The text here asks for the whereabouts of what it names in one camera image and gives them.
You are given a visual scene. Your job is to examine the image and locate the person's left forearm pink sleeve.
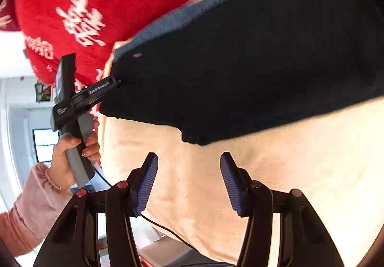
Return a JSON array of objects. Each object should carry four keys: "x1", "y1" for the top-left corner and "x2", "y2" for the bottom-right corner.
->
[{"x1": 0, "y1": 164, "x2": 73, "y2": 257}]

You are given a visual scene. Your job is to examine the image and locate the black cable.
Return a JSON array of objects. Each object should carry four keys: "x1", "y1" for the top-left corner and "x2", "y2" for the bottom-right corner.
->
[{"x1": 91, "y1": 163, "x2": 198, "y2": 252}]

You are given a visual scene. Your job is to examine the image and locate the window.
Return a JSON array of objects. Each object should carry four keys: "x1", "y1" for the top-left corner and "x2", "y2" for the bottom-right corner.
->
[{"x1": 32, "y1": 128, "x2": 60, "y2": 163}]

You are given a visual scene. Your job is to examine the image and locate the black pants with blue waistband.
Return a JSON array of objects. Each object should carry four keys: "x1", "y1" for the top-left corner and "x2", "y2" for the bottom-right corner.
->
[{"x1": 100, "y1": 0, "x2": 382, "y2": 146}]

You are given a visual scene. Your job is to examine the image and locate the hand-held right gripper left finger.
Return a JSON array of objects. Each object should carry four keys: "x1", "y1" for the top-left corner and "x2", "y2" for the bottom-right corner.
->
[{"x1": 33, "y1": 152, "x2": 159, "y2": 267}]

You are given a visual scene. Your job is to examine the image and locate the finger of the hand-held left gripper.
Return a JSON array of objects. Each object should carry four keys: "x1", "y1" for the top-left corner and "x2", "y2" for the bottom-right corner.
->
[{"x1": 102, "y1": 76, "x2": 122, "y2": 99}]

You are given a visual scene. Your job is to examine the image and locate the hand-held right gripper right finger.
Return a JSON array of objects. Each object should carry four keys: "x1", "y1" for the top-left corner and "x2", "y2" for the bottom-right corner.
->
[{"x1": 220, "y1": 152, "x2": 345, "y2": 267}]

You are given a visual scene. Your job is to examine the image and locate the person's left hand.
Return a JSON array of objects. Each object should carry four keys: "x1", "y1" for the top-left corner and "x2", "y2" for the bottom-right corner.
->
[{"x1": 48, "y1": 120, "x2": 101, "y2": 193}]

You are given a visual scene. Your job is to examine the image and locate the cream blanket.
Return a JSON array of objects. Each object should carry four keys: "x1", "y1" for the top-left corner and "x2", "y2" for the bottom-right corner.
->
[{"x1": 97, "y1": 0, "x2": 384, "y2": 266}]

